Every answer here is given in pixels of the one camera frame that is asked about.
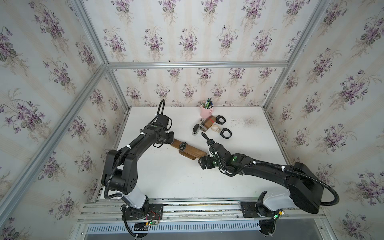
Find wooden watch stand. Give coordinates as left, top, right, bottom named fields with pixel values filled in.
left=171, top=139, right=208, bottom=160

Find black analog watch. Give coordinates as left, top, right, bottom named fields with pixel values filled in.
left=179, top=142, right=188, bottom=152

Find black sport watch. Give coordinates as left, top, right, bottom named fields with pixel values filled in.
left=215, top=115, right=227, bottom=125
left=220, top=128, right=233, bottom=139

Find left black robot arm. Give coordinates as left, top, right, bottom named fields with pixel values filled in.
left=102, top=100, right=174, bottom=215

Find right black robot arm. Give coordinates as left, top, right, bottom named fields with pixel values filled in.
left=199, top=133, right=340, bottom=214

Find black and beige stapler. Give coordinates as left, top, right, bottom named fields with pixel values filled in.
left=193, top=119, right=204, bottom=136

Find pink pen bucket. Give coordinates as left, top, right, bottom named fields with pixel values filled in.
left=200, top=107, right=214, bottom=119

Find pens in bucket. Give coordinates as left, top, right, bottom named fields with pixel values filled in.
left=201, top=98, right=214, bottom=109

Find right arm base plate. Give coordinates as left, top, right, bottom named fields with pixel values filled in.
left=239, top=200, right=284, bottom=219

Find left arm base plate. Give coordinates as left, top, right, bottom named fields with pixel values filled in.
left=121, top=204, right=164, bottom=222

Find aluminium mounting rail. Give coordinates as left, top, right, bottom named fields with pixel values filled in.
left=70, top=198, right=333, bottom=240

